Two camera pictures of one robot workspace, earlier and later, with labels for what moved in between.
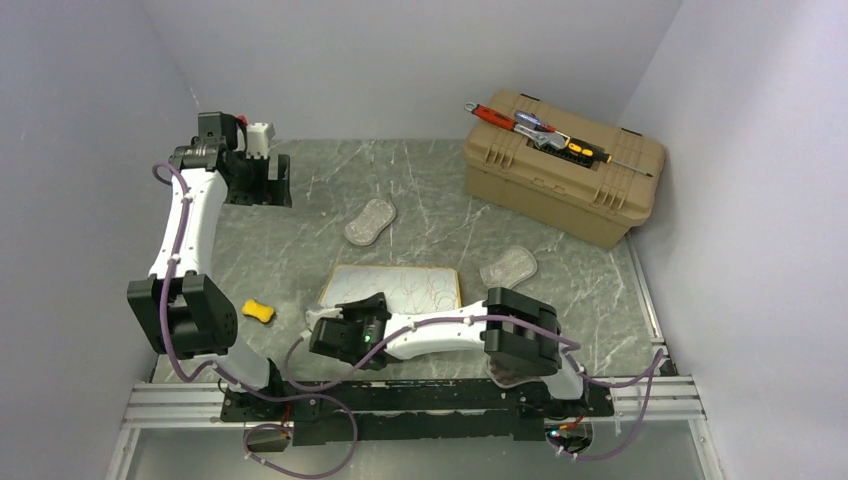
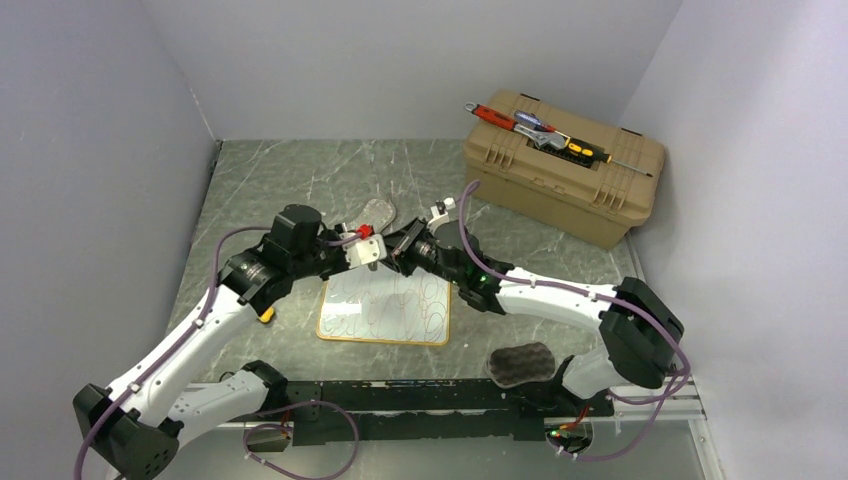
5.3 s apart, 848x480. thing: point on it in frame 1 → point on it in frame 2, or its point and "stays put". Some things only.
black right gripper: [374, 305] → [400, 244]
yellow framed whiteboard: [405, 289] stays put
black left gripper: [269, 192] → [342, 264]
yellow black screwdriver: [582, 148] stays put
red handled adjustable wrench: [542, 139] stays put
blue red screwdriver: [528, 119] stays put
